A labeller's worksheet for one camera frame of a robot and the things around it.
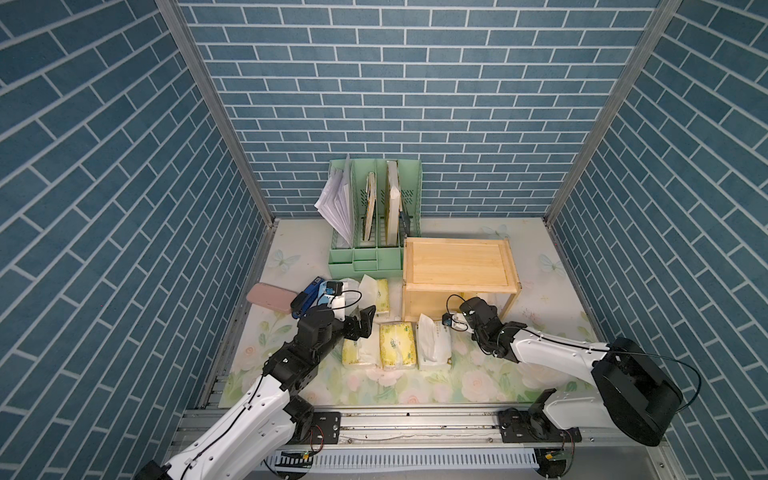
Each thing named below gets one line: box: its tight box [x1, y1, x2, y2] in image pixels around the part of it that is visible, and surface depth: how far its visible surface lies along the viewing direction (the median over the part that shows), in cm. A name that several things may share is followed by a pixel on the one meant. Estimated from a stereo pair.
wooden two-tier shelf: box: [401, 237, 522, 322], surface depth 83 cm
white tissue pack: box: [416, 313, 452, 371], surface depth 84 cm
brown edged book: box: [363, 171, 377, 241], surface depth 106 cm
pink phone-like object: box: [246, 282, 299, 314], surface depth 98 cm
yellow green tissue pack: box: [376, 278, 390, 313], surface depth 96 cm
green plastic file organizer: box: [328, 159, 422, 279], surface depth 106 cm
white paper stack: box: [314, 154, 354, 248], surface depth 95 cm
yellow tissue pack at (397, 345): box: [380, 322, 417, 368], surface depth 86 cm
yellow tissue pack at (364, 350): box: [341, 323, 381, 365], surface depth 84 cm
